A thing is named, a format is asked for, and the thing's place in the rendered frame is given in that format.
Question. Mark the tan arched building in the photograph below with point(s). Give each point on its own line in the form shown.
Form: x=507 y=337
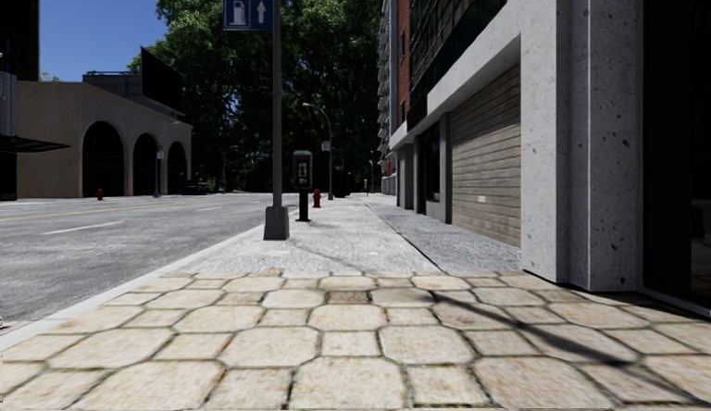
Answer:
x=61 y=133

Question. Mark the dark bin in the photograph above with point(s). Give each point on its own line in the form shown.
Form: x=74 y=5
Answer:
x=340 y=183

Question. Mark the dark box on a post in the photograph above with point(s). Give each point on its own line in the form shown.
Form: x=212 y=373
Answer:
x=302 y=170

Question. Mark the grey balcony tower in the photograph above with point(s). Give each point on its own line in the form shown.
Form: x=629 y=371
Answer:
x=384 y=78

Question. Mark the red brick building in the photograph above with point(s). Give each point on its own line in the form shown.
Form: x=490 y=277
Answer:
x=404 y=50

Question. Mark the pale concrete building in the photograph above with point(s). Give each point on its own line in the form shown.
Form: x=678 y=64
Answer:
x=555 y=133

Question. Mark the dark building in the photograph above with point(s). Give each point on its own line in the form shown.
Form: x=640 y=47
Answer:
x=16 y=22

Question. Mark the sign on a post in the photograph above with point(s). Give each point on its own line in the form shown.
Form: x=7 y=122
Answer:
x=159 y=169
x=276 y=133

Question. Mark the grey street lamp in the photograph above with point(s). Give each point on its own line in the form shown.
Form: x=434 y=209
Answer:
x=371 y=175
x=330 y=155

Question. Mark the trees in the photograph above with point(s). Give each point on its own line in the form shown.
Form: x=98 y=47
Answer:
x=328 y=50

